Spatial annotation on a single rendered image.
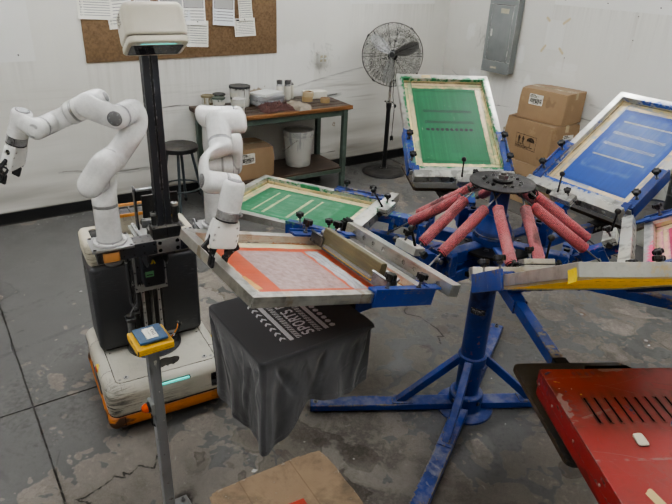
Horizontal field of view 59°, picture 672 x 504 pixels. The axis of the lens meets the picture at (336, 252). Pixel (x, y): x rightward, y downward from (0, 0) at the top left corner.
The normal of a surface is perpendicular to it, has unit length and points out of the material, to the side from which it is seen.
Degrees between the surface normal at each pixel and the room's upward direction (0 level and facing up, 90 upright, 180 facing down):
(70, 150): 90
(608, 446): 0
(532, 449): 0
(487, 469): 0
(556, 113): 90
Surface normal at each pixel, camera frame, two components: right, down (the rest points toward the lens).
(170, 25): 0.46, -0.04
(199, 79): 0.56, 0.39
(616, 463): 0.04, -0.90
